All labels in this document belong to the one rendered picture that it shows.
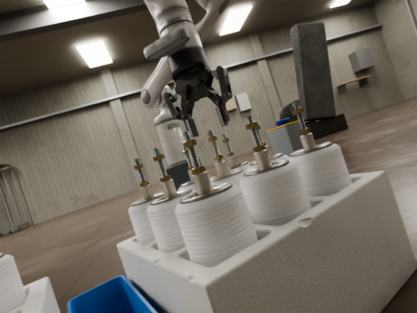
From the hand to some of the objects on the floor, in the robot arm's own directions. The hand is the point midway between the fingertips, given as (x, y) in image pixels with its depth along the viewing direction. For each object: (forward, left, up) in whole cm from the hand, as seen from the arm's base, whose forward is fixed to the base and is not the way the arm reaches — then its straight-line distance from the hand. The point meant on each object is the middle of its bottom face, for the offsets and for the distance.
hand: (207, 125), depth 54 cm
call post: (-18, +24, -36) cm, 47 cm away
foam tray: (0, 0, -36) cm, 36 cm away
